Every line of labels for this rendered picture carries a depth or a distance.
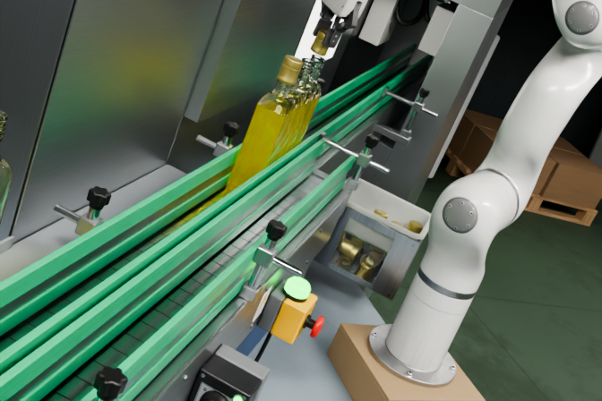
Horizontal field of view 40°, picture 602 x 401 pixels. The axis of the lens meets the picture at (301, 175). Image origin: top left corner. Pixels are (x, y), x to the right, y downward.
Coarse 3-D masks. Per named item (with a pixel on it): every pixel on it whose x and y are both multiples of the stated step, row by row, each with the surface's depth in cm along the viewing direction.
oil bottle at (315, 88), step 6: (312, 84) 162; (318, 84) 164; (312, 90) 161; (318, 90) 163; (312, 96) 161; (318, 96) 164; (312, 102) 162; (312, 108) 164; (306, 114) 163; (312, 114) 166; (306, 120) 165; (306, 126) 167; (300, 132) 165; (300, 138) 167; (294, 144) 165
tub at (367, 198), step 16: (352, 192) 199; (368, 192) 198; (384, 192) 197; (352, 208) 184; (368, 208) 198; (384, 208) 197; (400, 208) 196; (416, 208) 195; (384, 224) 182; (416, 240) 182
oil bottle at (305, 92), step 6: (300, 90) 156; (306, 90) 157; (306, 96) 157; (306, 102) 158; (300, 108) 157; (306, 108) 160; (300, 114) 157; (300, 120) 160; (294, 126) 158; (300, 126) 162; (294, 132) 160; (288, 138) 159; (294, 138) 162; (288, 144) 160; (288, 150) 163
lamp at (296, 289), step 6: (288, 282) 139; (294, 282) 139; (300, 282) 139; (306, 282) 140; (288, 288) 139; (294, 288) 138; (300, 288) 138; (306, 288) 139; (288, 294) 138; (294, 294) 138; (300, 294) 138; (306, 294) 139; (294, 300) 138; (300, 300) 139
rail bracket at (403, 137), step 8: (384, 88) 235; (424, 88) 233; (384, 96) 236; (392, 96) 236; (424, 96) 233; (408, 104) 235; (416, 104) 233; (424, 104) 235; (416, 112) 235; (432, 112) 233; (408, 120) 236; (376, 128) 238; (384, 128) 237; (408, 128) 236; (392, 136) 237; (400, 136) 236; (408, 136) 238
